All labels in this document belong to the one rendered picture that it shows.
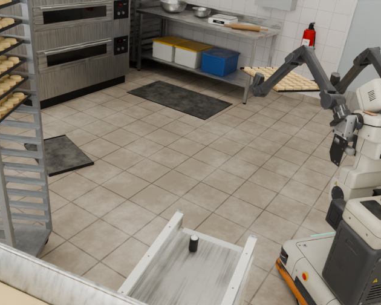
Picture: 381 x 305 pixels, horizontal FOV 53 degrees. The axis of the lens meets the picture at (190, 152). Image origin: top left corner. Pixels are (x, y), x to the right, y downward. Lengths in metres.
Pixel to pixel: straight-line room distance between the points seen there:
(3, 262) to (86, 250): 1.90
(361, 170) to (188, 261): 1.16
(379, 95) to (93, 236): 1.93
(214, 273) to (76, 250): 1.44
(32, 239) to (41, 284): 1.83
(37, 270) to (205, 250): 0.82
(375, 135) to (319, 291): 0.87
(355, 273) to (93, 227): 1.70
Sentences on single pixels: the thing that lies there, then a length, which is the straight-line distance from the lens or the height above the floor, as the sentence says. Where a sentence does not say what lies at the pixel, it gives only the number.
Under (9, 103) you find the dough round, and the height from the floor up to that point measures 1.06.
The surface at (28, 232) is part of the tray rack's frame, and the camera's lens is 2.61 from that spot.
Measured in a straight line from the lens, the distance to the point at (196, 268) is 1.37.
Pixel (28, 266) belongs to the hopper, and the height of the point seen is 1.30.
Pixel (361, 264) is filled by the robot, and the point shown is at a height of 0.59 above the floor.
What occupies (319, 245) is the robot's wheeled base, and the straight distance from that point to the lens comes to 2.51.
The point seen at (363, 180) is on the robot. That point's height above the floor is 0.80.
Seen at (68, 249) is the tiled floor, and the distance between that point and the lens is 2.67.
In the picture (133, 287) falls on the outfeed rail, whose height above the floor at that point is 0.88.
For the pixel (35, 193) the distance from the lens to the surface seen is 2.46.
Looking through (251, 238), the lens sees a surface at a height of 0.90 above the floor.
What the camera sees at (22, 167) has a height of 0.59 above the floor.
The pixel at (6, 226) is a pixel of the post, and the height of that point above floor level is 0.55.
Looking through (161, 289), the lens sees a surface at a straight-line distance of 1.30.
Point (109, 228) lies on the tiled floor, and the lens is 2.80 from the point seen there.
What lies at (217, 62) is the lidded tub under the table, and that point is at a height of 0.42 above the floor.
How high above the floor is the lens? 1.82
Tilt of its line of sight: 29 degrees down
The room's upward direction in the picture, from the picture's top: 6 degrees clockwise
